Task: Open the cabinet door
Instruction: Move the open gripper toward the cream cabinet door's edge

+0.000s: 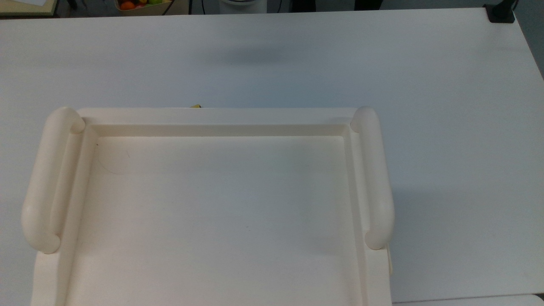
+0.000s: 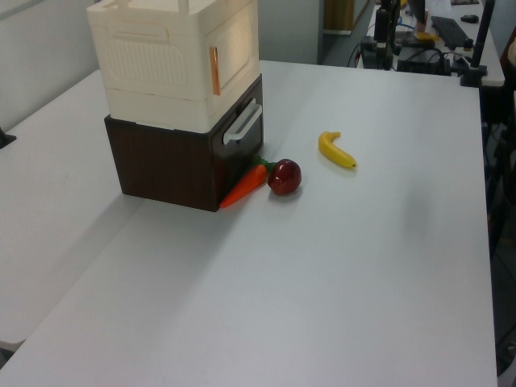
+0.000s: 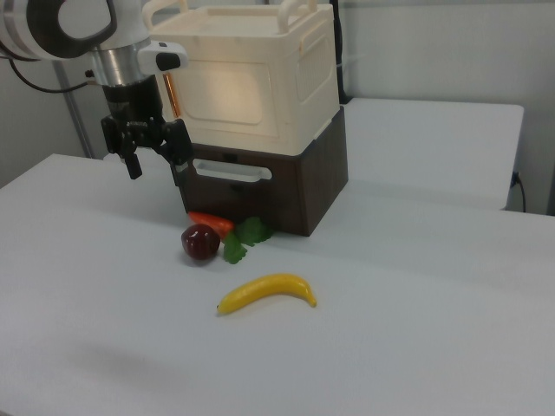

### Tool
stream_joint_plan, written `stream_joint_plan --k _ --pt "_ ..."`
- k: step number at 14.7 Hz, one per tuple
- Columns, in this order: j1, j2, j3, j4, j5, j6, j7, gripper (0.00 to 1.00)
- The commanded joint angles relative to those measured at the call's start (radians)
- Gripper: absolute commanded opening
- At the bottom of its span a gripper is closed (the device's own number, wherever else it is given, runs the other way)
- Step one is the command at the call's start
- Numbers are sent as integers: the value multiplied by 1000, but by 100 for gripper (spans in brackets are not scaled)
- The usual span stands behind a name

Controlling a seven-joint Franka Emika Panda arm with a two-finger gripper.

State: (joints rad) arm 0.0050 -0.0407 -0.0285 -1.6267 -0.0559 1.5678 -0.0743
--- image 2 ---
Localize black electronics box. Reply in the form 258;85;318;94
396;47;452;76

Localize orange toy carrot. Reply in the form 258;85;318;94
219;155;279;210

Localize thin black stand pole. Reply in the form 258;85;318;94
389;0;402;46

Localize black keyboard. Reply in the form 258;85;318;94
430;15;469;52

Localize red toy apple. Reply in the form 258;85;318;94
267;158;303;198

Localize yellow toy banana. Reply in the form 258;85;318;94
318;131;359;170

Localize black clamp stand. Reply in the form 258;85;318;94
0;126;18;151

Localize white drawer handle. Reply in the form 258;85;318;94
223;98;264;145

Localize cream plastic cabinet box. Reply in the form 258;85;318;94
85;0;261;135

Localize white background desk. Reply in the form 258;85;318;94
354;0;506;88

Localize black device with cables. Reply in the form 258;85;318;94
360;35;401;70

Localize copper door handle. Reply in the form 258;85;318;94
209;46;223;97

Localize black pole with table clamp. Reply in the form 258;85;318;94
460;0;497;88

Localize dark brown drawer box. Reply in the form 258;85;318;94
103;73;265;213

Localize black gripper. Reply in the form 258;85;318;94
374;2;392;52

